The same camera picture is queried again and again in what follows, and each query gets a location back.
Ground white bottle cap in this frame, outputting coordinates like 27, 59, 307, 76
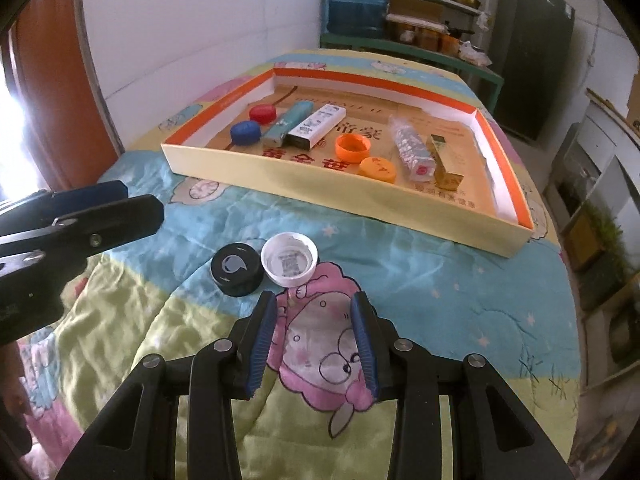
261, 232, 319, 288

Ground brown wooden door frame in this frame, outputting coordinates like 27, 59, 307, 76
5, 0, 126, 193

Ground black bottle cap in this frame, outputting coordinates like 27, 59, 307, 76
210, 242, 264, 297

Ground brown cardboard box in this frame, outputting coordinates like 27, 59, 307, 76
389, 0, 446, 18

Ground white cartoon printed box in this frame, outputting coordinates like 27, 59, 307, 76
286, 103, 348, 152

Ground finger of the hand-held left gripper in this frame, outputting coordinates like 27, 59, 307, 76
0, 181, 128, 236
0, 194, 166, 271

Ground dark green refrigerator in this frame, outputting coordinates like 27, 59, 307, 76
487, 0, 576, 142

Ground teal tube box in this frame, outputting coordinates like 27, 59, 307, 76
262, 101, 312, 147

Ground blue bottle cap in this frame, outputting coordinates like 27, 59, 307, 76
230, 121, 262, 146

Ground row of orange jars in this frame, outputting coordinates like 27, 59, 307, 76
387, 15, 461, 53

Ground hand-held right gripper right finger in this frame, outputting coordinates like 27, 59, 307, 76
349, 291, 573, 480

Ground green potted plants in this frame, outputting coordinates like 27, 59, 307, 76
565, 200, 626, 271

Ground green metal shelf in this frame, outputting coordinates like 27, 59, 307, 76
320, 0, 505, 116

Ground clear plastic dice pack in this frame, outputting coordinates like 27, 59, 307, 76
392, 117, 436, 181

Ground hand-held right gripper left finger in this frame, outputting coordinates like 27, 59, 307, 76
55, 290, 278, 480

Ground small gold box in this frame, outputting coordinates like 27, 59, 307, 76
426, 134, 463, 192

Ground orange printed bottle cap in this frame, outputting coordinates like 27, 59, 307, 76
358, 156, 398, 183

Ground shallow cardboard box tray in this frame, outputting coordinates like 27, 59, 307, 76
160, 63, 535, 259

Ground cardboard sheet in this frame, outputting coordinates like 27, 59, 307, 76
627, 72, 640, 133

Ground white cabinet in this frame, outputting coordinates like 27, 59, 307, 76
545, 87, 640, 391

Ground white plastic bag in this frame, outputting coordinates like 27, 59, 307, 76
459, 40, 493, 67

